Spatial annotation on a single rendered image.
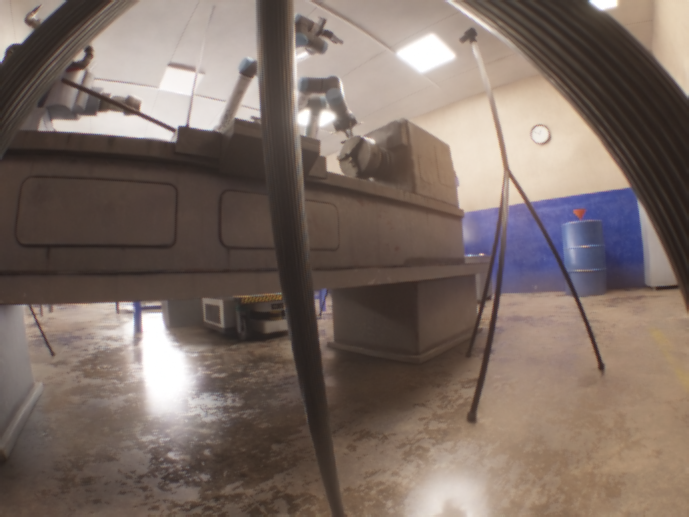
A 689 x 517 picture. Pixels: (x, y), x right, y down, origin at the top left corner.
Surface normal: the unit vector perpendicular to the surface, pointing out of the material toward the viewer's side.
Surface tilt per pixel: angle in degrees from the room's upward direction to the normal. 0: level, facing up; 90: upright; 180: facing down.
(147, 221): 90
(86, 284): 90
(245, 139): 141
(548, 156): 90
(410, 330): 90
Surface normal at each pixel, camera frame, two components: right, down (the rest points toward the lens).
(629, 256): -0.73, 0.00
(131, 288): 0.68, -0.07
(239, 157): 0.47, 0.73
